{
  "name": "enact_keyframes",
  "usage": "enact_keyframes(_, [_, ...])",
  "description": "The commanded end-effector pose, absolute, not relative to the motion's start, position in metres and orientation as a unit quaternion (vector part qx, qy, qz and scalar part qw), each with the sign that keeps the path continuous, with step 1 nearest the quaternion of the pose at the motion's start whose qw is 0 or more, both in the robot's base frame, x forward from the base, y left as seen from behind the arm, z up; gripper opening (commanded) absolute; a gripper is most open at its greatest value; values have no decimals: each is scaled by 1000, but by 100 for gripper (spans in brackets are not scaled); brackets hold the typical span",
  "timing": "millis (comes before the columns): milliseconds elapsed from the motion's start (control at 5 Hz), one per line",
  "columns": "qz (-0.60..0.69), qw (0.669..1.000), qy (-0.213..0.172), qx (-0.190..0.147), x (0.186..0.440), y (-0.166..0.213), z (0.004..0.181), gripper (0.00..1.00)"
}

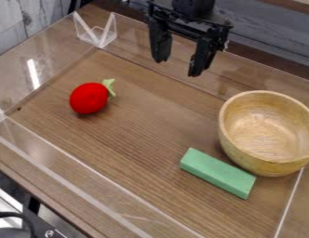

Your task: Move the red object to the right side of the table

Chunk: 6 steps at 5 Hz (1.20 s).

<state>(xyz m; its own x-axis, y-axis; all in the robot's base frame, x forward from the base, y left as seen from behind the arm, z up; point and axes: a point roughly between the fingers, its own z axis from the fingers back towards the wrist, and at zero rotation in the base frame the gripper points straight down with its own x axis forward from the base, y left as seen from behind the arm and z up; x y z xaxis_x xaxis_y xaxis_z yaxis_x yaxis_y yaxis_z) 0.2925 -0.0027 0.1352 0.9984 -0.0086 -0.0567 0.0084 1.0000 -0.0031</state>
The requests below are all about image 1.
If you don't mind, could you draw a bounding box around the clear acrylic tray wall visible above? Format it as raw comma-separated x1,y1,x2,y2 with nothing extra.
0,14,309,238

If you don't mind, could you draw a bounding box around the black table leg bracket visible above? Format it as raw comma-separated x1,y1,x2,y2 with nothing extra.
23,196,67,238

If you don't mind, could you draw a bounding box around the clear acrylic corner bracket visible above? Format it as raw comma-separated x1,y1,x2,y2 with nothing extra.
72,12,117,48

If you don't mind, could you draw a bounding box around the light wooden bowl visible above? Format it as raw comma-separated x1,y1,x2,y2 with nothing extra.
217,90,309,177

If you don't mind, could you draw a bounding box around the green rectangular block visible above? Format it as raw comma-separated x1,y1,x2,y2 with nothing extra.
179,148,255,200

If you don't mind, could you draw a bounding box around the red plush strawberry toy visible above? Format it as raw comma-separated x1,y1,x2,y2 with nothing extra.
68,79,116,114

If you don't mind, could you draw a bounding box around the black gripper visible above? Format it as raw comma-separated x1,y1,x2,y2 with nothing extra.
147,0,233,77

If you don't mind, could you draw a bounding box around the black cable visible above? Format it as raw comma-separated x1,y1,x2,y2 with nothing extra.
0,211,36,238

